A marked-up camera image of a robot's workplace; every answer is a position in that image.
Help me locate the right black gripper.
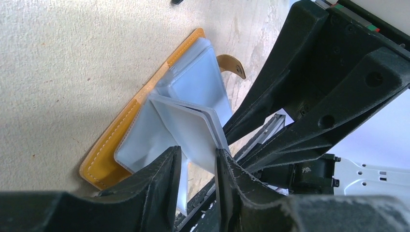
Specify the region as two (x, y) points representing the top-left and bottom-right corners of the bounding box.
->
(223, 0), (410, 173)

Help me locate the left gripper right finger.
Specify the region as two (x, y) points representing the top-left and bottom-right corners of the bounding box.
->
(215, 149), (410, 232)

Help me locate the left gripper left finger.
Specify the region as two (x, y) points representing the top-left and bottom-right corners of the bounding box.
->
(0, 146), (182, 232)

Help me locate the mustard yellow card holder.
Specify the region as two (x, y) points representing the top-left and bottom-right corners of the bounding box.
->
(79, 27), (247, 215)

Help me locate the yellow black screwdriver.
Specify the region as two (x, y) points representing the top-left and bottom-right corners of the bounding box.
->
(171, 0), (184, 5)

